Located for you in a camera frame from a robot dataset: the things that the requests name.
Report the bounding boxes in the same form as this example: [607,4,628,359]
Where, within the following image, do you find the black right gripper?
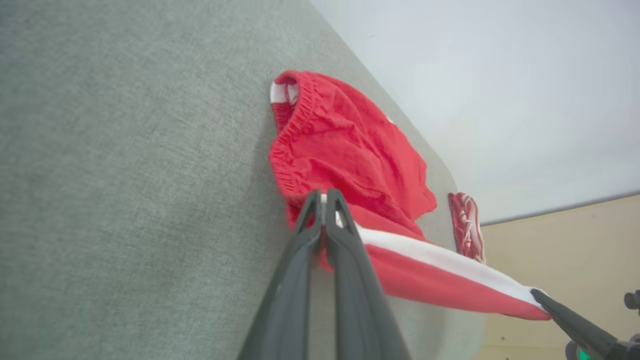
[529,288,640,360]

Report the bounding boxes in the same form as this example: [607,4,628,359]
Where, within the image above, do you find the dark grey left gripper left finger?
[237,189,324,360]

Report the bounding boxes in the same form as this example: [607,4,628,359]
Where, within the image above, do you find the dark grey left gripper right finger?
[323,188,414,360]

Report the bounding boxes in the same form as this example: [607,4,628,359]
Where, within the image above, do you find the red white number 23 jersey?
[447,192,487,265]

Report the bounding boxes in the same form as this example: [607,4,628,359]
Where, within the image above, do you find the red shorts with white stripe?
[268,69,554,321]

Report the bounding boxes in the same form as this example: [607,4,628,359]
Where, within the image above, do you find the beige wooden panel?
[474,193,640,360]

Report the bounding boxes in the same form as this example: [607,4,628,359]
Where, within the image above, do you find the grey fabric sofa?
[0,0,487,360]

